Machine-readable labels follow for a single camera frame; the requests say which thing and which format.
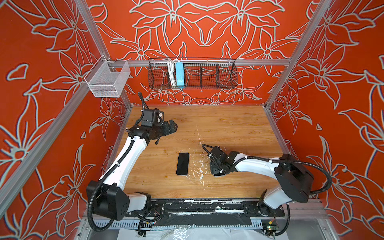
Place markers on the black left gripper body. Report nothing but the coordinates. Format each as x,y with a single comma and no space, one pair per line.
161,129

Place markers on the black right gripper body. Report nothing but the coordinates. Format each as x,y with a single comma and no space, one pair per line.
216,169

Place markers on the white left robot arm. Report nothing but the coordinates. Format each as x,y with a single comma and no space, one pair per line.
107,201

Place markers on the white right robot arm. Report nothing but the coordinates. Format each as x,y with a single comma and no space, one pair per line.
294,181

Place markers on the black phone on table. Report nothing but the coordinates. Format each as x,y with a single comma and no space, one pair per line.
183,164

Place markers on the light blue box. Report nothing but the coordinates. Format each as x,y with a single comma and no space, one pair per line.
180,76

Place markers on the clear acrylic bin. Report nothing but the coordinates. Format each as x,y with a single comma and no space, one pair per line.
107,79

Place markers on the aluminium back crossbar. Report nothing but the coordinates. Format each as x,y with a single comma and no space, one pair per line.
238,62

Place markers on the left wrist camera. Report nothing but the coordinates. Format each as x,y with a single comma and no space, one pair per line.
152,117

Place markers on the black wire basket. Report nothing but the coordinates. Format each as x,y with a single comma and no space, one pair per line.
197,76

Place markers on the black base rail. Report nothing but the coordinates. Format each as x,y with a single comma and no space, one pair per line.
212,213

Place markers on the aluminium frame post left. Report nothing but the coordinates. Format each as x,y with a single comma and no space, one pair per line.
99,42

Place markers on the aluminium frame post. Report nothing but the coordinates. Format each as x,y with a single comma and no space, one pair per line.
309,31
99,42

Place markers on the aluminium frame post right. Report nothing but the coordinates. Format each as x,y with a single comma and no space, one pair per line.
309,31

